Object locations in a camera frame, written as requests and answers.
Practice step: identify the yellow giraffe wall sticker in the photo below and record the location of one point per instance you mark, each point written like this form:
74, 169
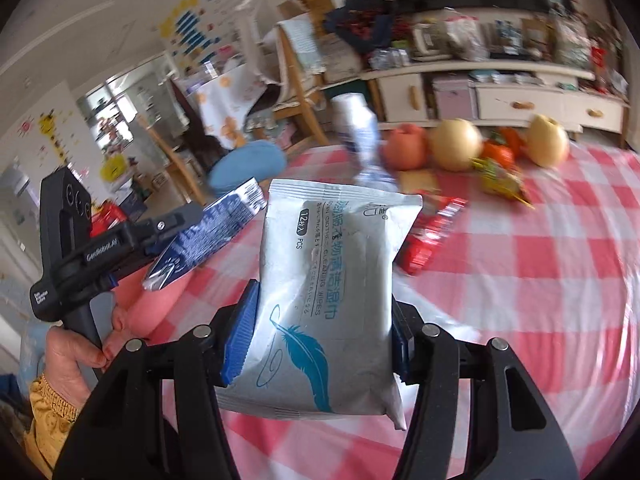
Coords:
47, 125

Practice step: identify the red plastic bag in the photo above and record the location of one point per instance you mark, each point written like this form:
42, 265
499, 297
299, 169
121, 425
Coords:
602, 67

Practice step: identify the red snack wrapper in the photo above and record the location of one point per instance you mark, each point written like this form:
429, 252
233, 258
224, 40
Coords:
430, 235

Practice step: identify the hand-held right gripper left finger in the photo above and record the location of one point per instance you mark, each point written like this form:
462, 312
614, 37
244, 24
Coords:
240, 335

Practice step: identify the white lace cloth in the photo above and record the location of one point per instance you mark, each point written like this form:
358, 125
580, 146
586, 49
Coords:
302, 42

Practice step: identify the white TV cabinet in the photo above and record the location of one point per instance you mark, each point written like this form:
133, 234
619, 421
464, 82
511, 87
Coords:
550, 105

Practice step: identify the crumpled plastic bag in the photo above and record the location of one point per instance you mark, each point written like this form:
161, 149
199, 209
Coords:
570, 40

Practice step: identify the blue white foil bag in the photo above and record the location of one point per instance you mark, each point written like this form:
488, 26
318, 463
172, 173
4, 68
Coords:
210, 230

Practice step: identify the pink storage box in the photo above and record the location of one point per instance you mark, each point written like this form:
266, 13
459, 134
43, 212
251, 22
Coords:
452, 100

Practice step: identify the yellow snack wrapper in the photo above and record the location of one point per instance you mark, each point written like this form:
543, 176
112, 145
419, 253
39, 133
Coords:
500, 180

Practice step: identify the leafy orange tangerine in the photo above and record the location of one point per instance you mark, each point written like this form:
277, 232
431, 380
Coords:
497, 154

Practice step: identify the cluster of small jars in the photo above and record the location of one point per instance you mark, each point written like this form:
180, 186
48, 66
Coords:
390, 57

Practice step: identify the red white checked tablecloth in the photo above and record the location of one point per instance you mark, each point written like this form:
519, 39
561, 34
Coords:
500, 285

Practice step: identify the brown wooden chair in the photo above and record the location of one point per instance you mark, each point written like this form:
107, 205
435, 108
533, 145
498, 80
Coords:
172, 160

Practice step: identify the light wooden chair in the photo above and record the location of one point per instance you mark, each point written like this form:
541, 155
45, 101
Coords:
300, 105

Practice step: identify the blue chair cushion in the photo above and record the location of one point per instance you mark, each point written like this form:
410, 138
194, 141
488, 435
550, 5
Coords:
247, 167

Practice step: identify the dark blue flower bouquet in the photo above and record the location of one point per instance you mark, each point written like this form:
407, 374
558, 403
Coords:
360, 25

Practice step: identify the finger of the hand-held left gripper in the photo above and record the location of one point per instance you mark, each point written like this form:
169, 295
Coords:
112, 281
167, 227

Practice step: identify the orange print white cloth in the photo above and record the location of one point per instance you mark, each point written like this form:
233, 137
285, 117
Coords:
230, 105

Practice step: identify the dark wooden chair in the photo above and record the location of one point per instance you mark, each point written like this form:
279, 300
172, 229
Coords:
195, 130

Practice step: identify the pink bucket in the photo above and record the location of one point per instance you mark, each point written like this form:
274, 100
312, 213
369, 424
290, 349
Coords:
160, 305

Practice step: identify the colourful wall poster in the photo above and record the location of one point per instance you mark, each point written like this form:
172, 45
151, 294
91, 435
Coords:
195, 20

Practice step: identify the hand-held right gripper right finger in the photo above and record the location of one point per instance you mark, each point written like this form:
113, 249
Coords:
402, 345

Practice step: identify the grey wet wipes packet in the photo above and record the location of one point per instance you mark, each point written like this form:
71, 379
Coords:
325, 285

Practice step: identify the gold foil packet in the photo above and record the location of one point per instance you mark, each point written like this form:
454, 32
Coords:
420, 182

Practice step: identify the person's left forearm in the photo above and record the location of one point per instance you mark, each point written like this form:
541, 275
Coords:
47, 425

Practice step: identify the white plastic bottle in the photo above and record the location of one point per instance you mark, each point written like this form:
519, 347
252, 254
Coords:
357, 130

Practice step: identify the yellow paper bag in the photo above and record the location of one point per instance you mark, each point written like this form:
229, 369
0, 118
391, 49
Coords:
112, 169

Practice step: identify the red apple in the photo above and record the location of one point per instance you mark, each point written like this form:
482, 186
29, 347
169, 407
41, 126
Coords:
405, 147

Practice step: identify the person's left hand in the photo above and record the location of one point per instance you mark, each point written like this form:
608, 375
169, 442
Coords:
70, 355

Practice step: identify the white cardboard box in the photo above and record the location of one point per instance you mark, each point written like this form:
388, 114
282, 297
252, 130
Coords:
342, 57

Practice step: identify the clear plastic bag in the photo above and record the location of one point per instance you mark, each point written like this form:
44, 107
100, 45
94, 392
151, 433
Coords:
465, 37

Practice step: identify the round yellow pear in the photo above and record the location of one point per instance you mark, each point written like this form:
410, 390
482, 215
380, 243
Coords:
455, 145

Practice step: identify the glass electric kettle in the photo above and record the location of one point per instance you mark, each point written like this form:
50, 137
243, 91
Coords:
427, 40

